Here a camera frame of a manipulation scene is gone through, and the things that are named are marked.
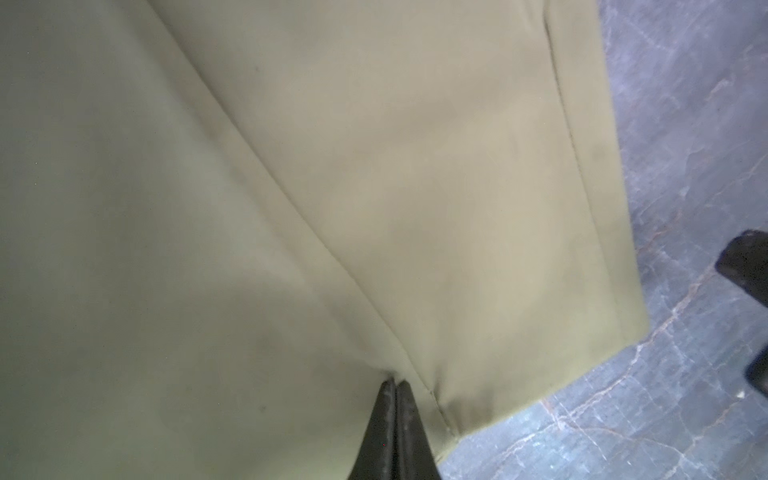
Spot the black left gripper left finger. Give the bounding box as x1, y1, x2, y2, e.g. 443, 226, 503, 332
348, 378, 396, 480

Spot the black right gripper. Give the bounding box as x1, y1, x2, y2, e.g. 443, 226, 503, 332
715, 230, 767, 396

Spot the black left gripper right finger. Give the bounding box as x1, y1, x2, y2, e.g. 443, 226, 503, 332
395, 380, 441, 480

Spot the olive green skirt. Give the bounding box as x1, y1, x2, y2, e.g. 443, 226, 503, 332
1, 1, 649, 479

